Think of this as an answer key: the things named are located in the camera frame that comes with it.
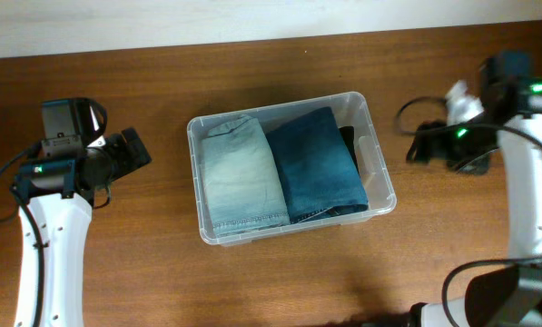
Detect light grey jeans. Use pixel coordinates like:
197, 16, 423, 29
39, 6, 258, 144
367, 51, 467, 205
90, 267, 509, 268
202, 115, 290, 237

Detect black garment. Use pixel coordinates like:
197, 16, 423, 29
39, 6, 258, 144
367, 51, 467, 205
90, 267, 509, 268
339, 126, 359, 171

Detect blue denim jeans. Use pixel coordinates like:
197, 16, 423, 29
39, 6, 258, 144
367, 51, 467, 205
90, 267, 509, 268
266, 107, 369, 223

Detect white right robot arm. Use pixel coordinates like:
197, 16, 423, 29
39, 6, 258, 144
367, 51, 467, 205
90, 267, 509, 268
406, 51, 542, 326

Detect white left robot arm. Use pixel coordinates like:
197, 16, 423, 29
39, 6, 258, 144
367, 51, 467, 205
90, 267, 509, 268
10, 98, 152, 326

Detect clear plastic storage container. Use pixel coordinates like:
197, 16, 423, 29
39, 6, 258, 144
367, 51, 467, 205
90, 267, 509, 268
187, 92, 397, 246

